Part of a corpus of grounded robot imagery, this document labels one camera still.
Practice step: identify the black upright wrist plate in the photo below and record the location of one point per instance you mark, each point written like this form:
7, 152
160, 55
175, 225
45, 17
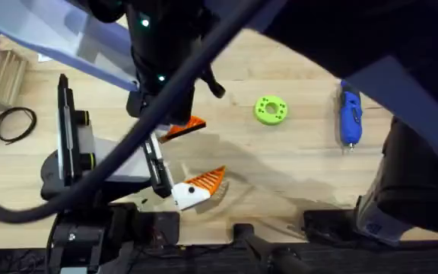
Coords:
66, 133

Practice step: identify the green disc with holes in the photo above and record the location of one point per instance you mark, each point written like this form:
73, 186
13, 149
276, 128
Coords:
271, 110

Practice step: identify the black stand post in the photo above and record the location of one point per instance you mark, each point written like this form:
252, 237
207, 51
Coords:
250, 236

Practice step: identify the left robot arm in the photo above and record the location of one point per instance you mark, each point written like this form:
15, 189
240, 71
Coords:
51, 38

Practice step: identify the orange ribbed wedge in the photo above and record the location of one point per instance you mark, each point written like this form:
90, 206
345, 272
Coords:
186, 127

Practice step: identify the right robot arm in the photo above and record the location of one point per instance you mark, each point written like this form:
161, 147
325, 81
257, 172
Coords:
413, 182

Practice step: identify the pale wooden slatted box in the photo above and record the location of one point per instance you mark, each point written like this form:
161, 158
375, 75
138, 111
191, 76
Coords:
6, 76

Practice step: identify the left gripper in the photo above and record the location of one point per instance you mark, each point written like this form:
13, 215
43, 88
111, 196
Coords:
116, 160

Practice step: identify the blue electric screwdriver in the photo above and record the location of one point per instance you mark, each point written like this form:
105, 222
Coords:
351, 116

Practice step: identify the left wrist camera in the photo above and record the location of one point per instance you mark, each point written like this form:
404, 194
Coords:
175, 108

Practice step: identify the black rail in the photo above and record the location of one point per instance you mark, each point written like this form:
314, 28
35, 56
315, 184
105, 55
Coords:
356, 262

